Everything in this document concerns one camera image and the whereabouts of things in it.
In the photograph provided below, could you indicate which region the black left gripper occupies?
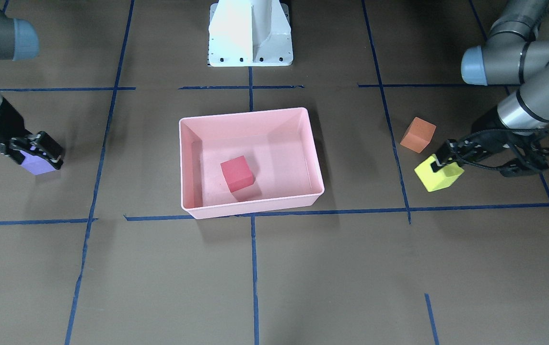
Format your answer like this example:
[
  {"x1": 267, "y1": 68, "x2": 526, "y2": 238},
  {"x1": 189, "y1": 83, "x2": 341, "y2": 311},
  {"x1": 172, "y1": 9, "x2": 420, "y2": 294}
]
[{"x1": 430, "y1": 127, "x2": 518, "y2": 173}]

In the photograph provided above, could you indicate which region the orange foam block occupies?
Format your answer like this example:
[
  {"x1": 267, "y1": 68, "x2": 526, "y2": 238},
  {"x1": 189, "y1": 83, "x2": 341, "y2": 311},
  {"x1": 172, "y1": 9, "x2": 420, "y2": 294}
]
[{"x1": 400, "y1": 116, "x2": 437, "y2": 153}]

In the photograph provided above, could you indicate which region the white pedestal column base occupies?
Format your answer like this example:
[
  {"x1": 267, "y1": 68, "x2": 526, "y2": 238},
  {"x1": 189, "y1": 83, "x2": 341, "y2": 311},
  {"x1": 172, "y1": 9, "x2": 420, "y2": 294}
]
[{"x1": 207, "y1": 0, "x2": 294, "y2": 68}]

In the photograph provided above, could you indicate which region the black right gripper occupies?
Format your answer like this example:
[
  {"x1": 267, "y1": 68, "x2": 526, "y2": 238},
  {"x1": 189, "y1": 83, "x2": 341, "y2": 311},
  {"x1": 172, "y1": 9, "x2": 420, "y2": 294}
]
[{"x1": 0, "y1": 123, "x2": 65, "y2": 171}]

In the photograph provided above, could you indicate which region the yellow foam block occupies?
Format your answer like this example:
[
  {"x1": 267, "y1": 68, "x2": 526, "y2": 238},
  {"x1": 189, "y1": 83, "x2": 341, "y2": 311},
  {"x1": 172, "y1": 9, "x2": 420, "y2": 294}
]
[{"x1": 414, "y1": 154, "x2": 465, "y2": 192}]

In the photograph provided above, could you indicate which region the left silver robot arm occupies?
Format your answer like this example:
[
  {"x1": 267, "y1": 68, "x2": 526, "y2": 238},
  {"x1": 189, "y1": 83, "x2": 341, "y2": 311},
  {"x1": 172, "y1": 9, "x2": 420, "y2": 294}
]
[{"x1": 429, "y1": 0, "x2": 549, "y2": 177}]

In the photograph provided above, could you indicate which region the purple foam block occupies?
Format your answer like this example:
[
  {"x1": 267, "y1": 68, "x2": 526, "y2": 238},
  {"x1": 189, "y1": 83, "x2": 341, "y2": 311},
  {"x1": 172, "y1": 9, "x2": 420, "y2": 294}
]
[{"x1": 19, "y1": 151, "x2": 57, "y2": 175}]

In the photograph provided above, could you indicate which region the pink plastic bin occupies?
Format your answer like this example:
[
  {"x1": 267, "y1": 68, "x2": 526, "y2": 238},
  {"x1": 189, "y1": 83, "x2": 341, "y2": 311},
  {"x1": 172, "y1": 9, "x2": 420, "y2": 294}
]
[{"x1": 178, "y1": 107, "x2": 325, "y2": 219}]

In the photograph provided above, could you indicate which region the red foam block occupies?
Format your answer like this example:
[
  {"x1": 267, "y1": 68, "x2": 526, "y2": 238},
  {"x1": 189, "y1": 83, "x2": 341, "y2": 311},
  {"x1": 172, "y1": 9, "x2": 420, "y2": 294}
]
[{"x1": 220, "y1": 155, "x2": 255, "y2": 193}]

